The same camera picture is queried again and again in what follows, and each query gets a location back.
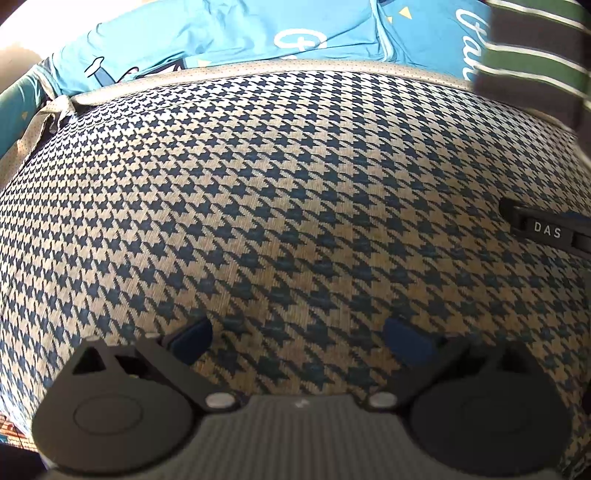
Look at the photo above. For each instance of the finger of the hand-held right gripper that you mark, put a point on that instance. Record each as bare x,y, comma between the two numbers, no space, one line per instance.
512,213

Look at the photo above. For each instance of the green brown striped t-shirt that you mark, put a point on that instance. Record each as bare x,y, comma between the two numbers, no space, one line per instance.
531,60

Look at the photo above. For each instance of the houndstooth bed mat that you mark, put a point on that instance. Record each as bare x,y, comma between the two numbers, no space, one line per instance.
258,194

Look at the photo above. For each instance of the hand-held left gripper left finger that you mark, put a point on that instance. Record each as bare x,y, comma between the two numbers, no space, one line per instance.
191,339

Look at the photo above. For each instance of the blue pillow with star print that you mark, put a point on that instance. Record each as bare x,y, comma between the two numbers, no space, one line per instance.
221,32

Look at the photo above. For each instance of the blue pillow with script print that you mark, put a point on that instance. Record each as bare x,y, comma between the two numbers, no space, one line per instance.
429,32

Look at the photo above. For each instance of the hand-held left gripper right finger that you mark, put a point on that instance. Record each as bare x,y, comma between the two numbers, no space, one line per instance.
408,344

